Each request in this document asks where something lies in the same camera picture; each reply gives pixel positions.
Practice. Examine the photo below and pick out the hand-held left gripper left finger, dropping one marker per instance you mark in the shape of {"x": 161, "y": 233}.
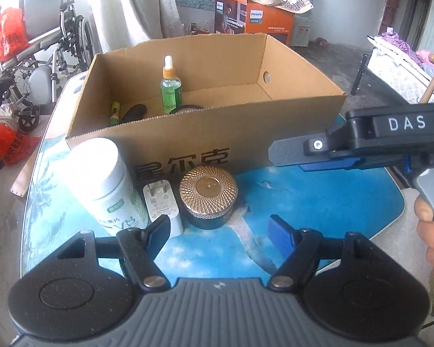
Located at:
{"x": 158, "y": 232}

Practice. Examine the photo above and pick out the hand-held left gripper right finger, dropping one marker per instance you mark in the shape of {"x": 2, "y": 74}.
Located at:
{"x": 280, "y": 236}

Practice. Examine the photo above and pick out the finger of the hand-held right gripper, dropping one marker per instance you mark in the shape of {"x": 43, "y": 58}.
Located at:
{"x": 293, "y": 150}
{"x": 325, "y": 166}

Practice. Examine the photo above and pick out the large brown cardboard box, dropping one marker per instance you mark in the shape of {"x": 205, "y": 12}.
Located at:
{"x": 293, "y": 126}

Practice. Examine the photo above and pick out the white charger plug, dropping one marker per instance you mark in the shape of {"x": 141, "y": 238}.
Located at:
{"x": 162, "y": 206}

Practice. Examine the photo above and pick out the jar with gold lid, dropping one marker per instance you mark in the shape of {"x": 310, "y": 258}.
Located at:
{"x": 208, "y": 191}

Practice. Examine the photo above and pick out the white supplement bottle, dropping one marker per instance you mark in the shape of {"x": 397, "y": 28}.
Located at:
{"x": 101, "y": 173}

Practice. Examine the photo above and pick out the round black tin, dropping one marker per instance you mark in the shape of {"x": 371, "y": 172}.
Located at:
{"x": 186, "y": 108}

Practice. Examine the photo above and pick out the small black object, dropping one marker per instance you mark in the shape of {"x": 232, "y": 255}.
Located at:
{"x": 133, "y": 112}

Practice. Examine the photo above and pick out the green lip balm tube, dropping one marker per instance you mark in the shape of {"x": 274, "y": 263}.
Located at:
{"x": 115, "y": 114}

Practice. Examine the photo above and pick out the green dropper bottle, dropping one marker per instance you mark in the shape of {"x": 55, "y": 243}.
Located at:
{"x": 171, "y": 94}

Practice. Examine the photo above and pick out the bed with white bedding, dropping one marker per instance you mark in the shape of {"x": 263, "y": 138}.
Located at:
{"x": 394, "y": 76}

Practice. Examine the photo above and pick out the wooden stick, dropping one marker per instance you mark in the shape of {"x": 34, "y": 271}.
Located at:
{"x": 432, "y": 79}

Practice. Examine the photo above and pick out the purple cloth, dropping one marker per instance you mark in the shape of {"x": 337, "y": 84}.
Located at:
{"x": 401, "y": 45}

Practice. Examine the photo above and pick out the dark door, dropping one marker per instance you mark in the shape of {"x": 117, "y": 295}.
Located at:
{"x": 408, "y": 3}

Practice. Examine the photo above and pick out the orange appliance carton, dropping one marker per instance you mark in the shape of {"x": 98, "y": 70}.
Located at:
{"x": 271, "y": 20}

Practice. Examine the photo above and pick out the wooden plank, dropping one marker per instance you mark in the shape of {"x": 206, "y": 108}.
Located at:
{"x": 21, "y": 175}

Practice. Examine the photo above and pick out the crumpled red plastic bag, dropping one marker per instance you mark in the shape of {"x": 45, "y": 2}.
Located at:
{"x": 12, "y": 142}

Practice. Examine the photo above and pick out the white plastic bag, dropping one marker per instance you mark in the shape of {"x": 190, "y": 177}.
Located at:
{"x": 0, "y": 115}

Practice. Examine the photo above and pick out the white curtain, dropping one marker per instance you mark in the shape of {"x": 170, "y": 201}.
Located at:
{"x": 137, "y": 3}

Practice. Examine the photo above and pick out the folding wheelchair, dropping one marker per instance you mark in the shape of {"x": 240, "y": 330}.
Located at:
{"x": 39, "y": 29}

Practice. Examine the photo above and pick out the red plastic bag on wheelchair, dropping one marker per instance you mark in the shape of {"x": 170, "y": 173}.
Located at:
{"x": 11, "y": 34}

